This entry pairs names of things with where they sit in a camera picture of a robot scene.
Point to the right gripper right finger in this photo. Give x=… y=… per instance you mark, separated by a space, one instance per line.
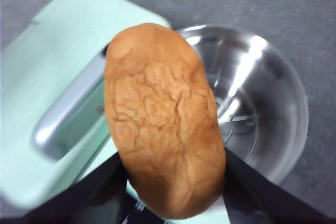
x=257 y=203

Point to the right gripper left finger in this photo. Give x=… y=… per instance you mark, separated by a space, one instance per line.
x=86 y=203

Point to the brown potato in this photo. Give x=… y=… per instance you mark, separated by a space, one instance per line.
x=162 y=119

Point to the mint green saucepan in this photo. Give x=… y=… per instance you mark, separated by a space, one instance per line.
x=262 y=82

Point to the mint green griddle cover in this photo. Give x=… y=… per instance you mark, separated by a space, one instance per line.
x=60 y=51

